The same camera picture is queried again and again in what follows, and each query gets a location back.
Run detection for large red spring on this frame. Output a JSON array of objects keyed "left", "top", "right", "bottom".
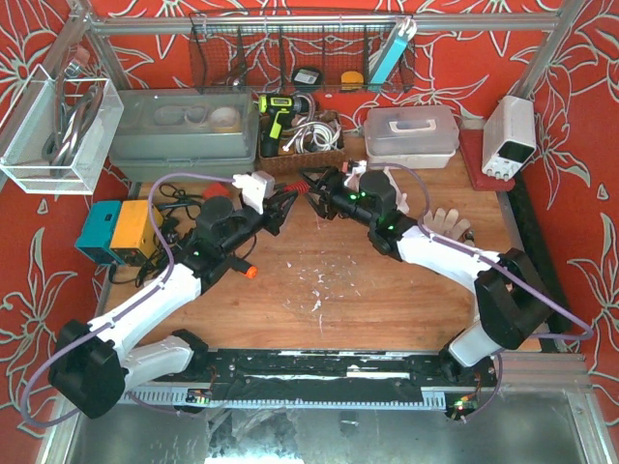
[{"left": 283, "top": 180, "right": 310, "bottom": 194}]

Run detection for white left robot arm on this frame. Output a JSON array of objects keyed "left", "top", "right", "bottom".
[{"left": 48, "top": 190, "right": 298, "bottom": 419}]

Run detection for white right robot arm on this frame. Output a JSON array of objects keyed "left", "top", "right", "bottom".
[{"left": 300, "top": 161, "right": 593, "bottom": 383}]

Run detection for small red cube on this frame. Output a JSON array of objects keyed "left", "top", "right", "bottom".
[{"left": 201, "top": 182, "right": 230, "bottom": 199}]

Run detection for white plastic storage box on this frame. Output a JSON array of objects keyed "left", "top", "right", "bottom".
[{"left": 364, "top": 105, "right": 459, "bottom": 169}]

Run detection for white cotton work glove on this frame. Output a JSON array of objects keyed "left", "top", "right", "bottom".
[{"left": 424, "top": 208, "right": 471, "bottom": 242}]

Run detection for grey plastic toolbox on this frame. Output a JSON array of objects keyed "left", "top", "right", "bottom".
[{"left": 109, "top": 89, "right": 259, "bottom": 183}]

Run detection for red plastic tool case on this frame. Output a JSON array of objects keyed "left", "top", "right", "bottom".
[{"left": 459, "top": 129, "right": 516, "bottom": 192}]

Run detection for teal and yellow box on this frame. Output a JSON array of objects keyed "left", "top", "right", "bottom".
[{"left": 74, "top": 199, "right": 163, "bottom": 267}]

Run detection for white bench power supply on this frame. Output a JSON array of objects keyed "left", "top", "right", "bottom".
[{"left": 483, "top": 96, "right": 536, "bottom": 180}]

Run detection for wicker basket with cables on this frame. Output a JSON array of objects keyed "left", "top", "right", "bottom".
[{"left": 258, "top": 110, "right": 347, "bottom": 176}]

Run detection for white peg base plate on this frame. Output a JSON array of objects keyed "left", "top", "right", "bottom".
[{"left": 383, "top": 166, "right": 410, "bottom": 215}]

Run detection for orange handled screwdriver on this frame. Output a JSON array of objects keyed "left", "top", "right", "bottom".
[{"left": 231, "top": 256, "right": 257, "bottom": 278}]

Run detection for green cordless drill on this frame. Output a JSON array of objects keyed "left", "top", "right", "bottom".
[{"left": 257, "top": 93, "right": 314, "bottom": 159}]

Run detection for black tangled power cables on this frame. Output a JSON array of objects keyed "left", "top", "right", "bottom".
[{"left": 108, "top": 183, "right": 209, "bottom": 286}]

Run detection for black wire wall basket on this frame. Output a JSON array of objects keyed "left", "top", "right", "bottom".
[{"left": 189, "top": 8, "right": 404, "bottom": 93}]

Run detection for clear acrylic wall box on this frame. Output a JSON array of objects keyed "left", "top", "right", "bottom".
[{"left": 1, "top": 66, "right": 124, "bottom": 195}]

